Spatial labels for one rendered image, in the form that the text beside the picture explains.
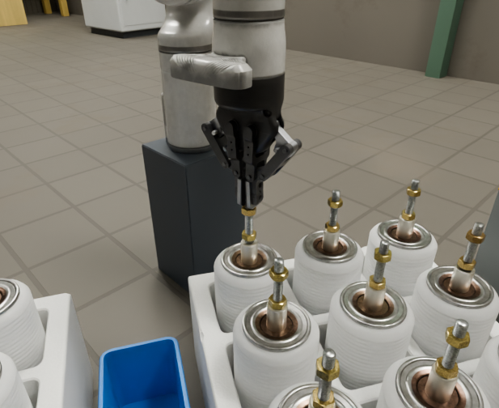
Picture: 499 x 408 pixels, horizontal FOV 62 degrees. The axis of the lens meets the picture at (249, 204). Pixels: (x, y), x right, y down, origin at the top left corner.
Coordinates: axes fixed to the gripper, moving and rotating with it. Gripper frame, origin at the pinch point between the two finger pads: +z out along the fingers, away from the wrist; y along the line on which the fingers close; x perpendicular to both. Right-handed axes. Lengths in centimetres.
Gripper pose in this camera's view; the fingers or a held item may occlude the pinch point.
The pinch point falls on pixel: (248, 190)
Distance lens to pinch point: 50.1
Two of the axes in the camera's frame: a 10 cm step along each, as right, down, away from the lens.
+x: -6.0, 4.0, -6.9
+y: -8.0, -3.0, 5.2
